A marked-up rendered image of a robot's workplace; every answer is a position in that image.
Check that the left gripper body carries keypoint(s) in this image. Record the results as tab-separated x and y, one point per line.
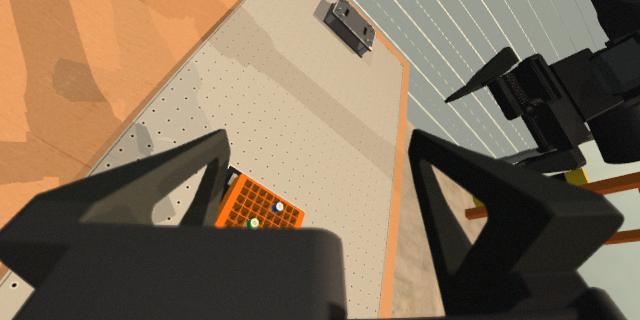
531	83

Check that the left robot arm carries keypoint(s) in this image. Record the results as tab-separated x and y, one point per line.
614	71

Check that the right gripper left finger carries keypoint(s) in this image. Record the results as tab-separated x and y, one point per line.
128	193

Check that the beige perforated plate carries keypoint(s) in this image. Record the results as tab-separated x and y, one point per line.
305	116

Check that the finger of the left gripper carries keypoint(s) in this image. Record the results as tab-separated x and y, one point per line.
565	160
499	64

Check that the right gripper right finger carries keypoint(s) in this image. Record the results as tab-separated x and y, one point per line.
536	223

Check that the orange grid tube rack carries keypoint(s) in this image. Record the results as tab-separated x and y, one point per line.
238	213

